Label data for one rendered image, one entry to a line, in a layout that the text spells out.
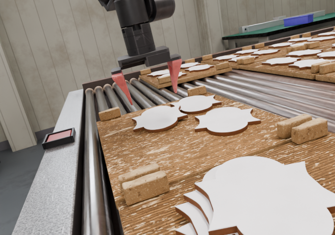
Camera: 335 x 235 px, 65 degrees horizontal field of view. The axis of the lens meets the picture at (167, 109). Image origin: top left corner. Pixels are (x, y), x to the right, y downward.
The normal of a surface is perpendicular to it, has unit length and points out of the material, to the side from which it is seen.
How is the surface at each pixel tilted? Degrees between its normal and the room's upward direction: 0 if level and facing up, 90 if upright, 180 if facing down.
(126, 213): 0
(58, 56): 90
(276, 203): 0
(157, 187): 87
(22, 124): 90
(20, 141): 90
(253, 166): 0
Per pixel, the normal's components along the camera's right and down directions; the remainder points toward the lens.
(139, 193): 0.29, 0.17
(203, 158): -0.18, -0.94
